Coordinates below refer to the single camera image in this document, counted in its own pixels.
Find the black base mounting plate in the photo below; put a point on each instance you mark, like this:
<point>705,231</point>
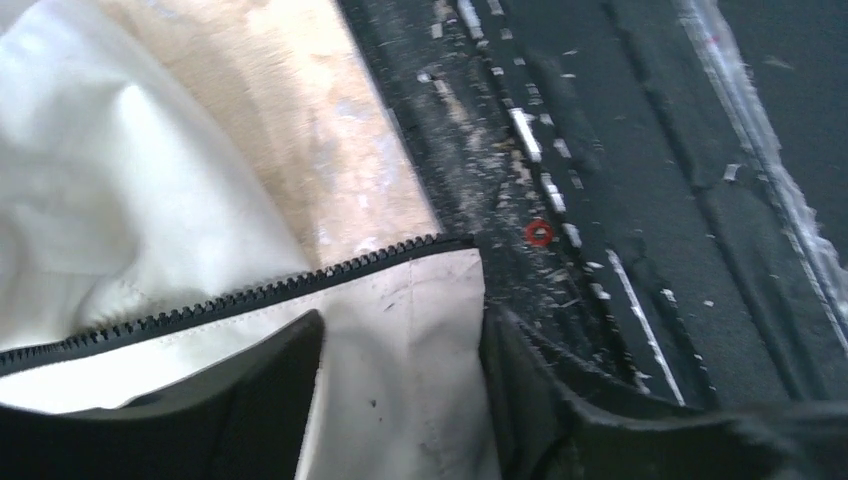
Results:
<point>582,145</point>

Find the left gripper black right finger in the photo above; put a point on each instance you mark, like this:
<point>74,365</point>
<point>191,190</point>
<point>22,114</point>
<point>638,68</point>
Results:
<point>558,417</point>

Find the beige jacket with black lining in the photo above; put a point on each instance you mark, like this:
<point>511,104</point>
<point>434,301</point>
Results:
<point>138,249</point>

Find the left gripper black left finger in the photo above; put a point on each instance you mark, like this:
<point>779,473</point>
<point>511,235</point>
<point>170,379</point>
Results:
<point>244,418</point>

